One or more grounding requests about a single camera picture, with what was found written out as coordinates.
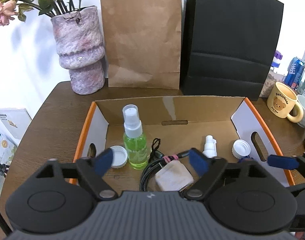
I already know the white spray bottle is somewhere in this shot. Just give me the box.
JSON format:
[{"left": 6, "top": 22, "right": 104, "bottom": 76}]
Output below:
[{"left": 202, "top": 135, "right": 217, "bottom": 158}]

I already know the white jar lid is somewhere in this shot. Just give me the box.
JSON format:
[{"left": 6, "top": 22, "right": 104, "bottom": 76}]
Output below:
[{"left": 110, "top": 146, "right": 128, "bottom": 168}]

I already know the white power adapter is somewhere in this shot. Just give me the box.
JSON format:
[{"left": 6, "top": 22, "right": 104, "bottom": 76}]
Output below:
[{"left": 155, "top": 160, "right": 194, "bottom": 191}]

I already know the green spray bottle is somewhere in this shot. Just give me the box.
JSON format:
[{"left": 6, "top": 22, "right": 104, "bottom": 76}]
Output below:
[{"left": 123, "top": 105, "right": 148, "bottom": 170}]

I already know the braided black cable coil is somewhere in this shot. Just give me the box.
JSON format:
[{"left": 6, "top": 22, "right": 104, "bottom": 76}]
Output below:
[{"left": 139, "top": 138, "right": 192, "bottom": 193}]

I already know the orange cardboard box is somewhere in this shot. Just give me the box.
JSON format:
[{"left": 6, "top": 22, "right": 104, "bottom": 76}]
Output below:
[{"left": 69, "top": 95, "right": 296, "bottom": 187}]

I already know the cream bear mug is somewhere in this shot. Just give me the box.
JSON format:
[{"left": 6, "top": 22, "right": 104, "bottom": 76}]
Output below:
[{"left": 266, "top": 82, "right": 304, "bottom": 123}]

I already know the white paper booklet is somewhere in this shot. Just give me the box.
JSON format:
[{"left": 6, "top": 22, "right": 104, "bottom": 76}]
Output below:
[{"left": 0, "top": 108, "right": 32, "bottom": 140}]

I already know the purple lid food jar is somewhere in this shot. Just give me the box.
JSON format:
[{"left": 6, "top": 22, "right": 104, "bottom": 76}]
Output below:
[{"left": 259, "top": 50, "right": 285, "bottom": 98}]

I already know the pink textured vase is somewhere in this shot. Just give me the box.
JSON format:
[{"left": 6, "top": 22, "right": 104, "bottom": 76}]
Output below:
[{"left": 51, "top": 6, "right": 105, "bottom": 95}]

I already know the black paper bag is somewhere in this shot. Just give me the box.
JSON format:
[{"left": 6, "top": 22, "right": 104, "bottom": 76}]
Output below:
[{"left": 180, "top": 0, "right": 284, "bottom": 100}]

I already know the brown paper bag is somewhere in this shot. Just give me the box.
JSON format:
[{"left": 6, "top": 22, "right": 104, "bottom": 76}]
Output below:
[{"left": 100, "top": 0, "right": 182, "bottom": 89}]

